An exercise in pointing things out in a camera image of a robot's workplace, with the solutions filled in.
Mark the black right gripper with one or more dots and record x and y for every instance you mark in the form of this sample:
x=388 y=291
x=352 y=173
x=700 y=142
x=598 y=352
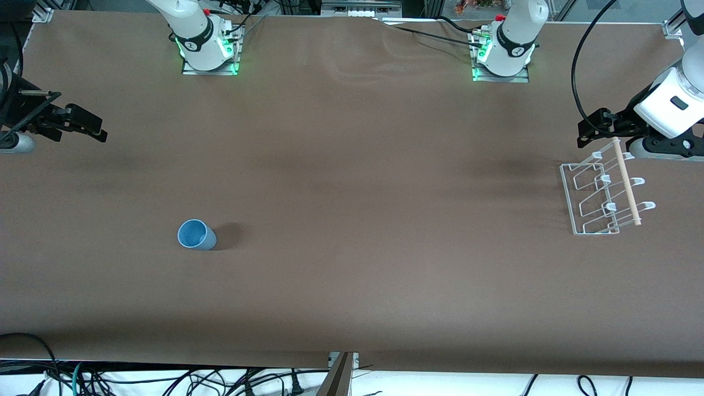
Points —
x=39 y=122

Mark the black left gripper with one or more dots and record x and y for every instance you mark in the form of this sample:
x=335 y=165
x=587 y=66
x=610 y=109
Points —
x=625 y=119

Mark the blue plastic cup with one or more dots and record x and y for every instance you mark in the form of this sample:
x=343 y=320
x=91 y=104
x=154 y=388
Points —
x=192 y=235

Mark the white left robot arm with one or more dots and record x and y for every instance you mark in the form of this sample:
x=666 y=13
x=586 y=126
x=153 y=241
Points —
x=517 y=38

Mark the grey power strip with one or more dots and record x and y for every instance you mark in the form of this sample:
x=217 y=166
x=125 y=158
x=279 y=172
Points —
x=363 y=6

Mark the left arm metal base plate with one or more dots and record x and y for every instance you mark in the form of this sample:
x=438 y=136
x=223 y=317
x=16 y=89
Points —
x=500 y=79

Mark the metal table corner bracket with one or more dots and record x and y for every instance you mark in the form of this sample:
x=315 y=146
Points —
x=43 y=15
x=673 y=29

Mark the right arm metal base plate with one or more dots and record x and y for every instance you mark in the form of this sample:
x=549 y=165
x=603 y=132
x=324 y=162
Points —
x=212 y=72

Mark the aluminium frame post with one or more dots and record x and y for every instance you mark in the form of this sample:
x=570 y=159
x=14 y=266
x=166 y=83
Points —
x=341 y=379

